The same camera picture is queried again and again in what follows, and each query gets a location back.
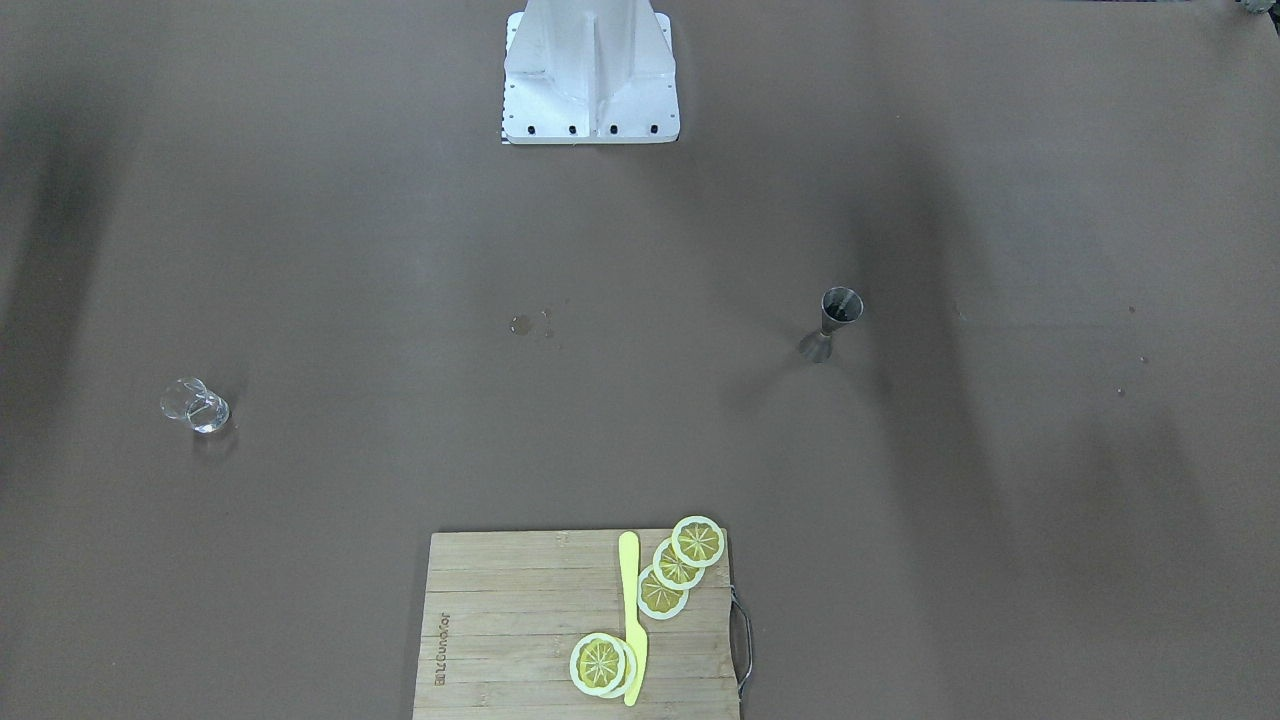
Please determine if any steel jigger measuring cup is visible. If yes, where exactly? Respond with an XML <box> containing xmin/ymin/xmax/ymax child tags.
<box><xmin>797</xmin><ymin>286</ymin><xmax>865</xmax><ymax>364</ymax></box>

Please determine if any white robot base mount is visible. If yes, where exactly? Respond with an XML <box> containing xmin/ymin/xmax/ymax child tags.
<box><xmin>500</xmin><ymin>1</ymin><xmax>681</xmax><ymax>146</ymax></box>

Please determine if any clear glass pitcher cup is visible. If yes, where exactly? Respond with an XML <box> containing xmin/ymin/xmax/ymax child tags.
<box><xmin>160</xmin><ymin>377</ymin><xmax>230</xmax><ymax>434</ymax></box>

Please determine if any yellow plastic knife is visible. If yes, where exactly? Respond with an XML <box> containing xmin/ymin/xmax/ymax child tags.
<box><xmin>618</xmin><ymin>530</ymin><xmax>649</xmax><ymax>707</ymax></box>

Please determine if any bamboo cutting board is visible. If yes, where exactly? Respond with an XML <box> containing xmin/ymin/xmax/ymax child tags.
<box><xmin>412</xmin><ymin>529</ymin><xmax>753</xmax><ymax>719</ymax></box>

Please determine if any lemon slice inner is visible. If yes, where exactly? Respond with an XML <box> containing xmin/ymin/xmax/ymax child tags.
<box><xmin>637</xmin><ymin>565</ymin><xmax>689</xmax><ymax>621</ymax></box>

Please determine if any lemon slice middle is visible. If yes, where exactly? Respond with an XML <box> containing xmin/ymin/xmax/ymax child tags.
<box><xmin>652</xmin><ymin>537</ymin><xmax>705</xmax><ymax>592</ymax></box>

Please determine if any lemon slice pair bottom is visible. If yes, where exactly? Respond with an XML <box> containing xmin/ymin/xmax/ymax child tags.
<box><xmin>602</xmin><ymin>641</ymin><xmax>637</xmax><ymax>700</ymax></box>

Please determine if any lemon slice pair top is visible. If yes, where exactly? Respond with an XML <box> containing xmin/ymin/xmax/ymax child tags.
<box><xmin>570</xmin><ymin>632</ymin><xmax>623</xmax><ymax>698</ymax></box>

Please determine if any lemon slice pair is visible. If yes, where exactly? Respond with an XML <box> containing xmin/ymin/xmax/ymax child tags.
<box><xmin>602</xmin><ymin>641</ymin><xmax>637</xmax><ymax>700</ymax></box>
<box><xmin>570</xmin><ymin>632</ymin><xmax>623</xmax><ymax>698</ymax></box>

